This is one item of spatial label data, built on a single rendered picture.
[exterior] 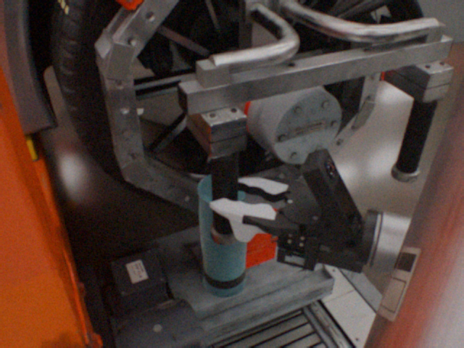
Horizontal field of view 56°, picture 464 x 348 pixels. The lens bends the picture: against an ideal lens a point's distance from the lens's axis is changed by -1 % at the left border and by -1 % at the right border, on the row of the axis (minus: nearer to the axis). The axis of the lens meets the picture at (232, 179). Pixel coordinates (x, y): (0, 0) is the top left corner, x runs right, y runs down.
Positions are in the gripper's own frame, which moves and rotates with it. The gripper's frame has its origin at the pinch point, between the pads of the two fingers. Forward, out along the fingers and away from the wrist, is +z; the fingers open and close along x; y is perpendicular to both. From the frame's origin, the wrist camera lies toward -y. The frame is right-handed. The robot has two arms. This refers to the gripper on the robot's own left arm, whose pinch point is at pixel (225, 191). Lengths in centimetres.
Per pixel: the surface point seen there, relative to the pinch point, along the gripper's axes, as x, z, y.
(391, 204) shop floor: 110, -32, 83
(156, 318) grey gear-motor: 3.4, 17.2, 42.3
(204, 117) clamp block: -1.4, 2.0, -11.9
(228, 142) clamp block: -1.2, -1.0, -8.9
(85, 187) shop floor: 76, 95, 83
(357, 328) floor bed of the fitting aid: 40, -25, 75
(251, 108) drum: 16.2, 1.6, -4.1
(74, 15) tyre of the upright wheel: 12.5, 29.1, -17.0
